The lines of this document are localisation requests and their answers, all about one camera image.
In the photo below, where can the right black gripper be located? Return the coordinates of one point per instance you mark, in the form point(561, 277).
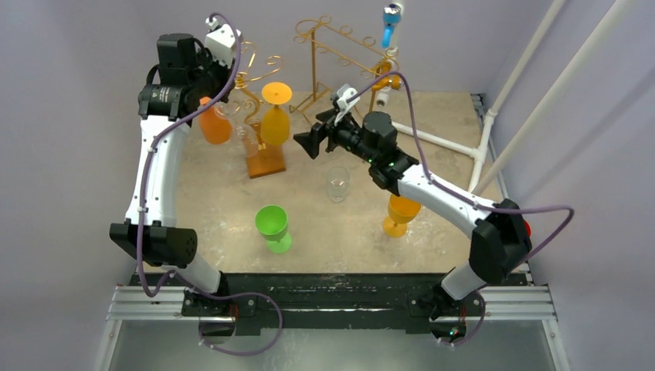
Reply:
point(324, 138)

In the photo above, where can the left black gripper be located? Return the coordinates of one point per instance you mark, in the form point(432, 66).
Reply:
point(205, 56)

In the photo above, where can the yellow goblet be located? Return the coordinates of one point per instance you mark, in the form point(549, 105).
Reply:
point(401, 211)
point(275, 125)

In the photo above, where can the clear glass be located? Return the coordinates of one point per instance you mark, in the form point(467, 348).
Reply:
point(242, 135)
point(337, 179)

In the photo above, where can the gold scroll glass rack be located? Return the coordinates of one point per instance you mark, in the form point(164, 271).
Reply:
point(269, 160)

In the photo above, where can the orange plastic goblet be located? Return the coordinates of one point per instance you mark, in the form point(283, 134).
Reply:
point(215, 128)

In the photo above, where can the clear glass front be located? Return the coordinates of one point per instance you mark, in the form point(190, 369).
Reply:
point(242, 135)

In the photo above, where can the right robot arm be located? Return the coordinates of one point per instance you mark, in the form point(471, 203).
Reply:
point(499, 237)

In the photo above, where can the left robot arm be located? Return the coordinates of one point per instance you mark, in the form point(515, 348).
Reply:
point(190, 76)

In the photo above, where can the green plastic goblet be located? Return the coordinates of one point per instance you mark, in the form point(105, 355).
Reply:
point(272, 223)

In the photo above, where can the orange pipe fitting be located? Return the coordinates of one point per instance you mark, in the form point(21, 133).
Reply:
point(393, 82)

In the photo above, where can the yellow goblet front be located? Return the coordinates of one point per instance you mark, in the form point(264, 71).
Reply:
point(401, 211)

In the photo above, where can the red plastic goblet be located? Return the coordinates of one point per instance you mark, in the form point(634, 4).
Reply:
point(527, 228)

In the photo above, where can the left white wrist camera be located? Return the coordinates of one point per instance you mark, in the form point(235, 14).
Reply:
point(221, 42)

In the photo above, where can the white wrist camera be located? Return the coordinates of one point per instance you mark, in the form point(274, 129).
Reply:
point(221, 42)
point(344, 99)

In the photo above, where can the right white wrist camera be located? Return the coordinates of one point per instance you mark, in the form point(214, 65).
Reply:
point(344, 99)

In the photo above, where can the gold rectangular wire rack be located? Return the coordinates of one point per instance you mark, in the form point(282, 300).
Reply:
point(321, 36)

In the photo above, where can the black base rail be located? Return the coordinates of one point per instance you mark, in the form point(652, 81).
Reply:
point(335, 301)

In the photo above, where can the white pvc pipe frame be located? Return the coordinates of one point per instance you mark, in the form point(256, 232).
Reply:
point(569, 100)

